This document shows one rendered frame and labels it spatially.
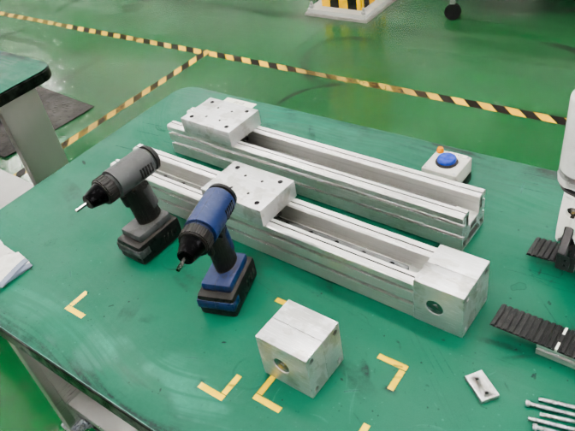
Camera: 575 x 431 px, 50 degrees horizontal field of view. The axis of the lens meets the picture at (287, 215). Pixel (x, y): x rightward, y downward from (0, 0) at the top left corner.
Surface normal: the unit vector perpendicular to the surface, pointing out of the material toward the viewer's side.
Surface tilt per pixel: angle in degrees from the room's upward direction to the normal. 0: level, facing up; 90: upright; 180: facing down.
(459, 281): 0
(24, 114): 90
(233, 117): 0
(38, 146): 90
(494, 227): 0
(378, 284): 90
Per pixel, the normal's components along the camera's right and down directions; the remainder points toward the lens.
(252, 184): -0.15, -0.77
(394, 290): -0.60, 0.57
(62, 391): 0.80, 0.28
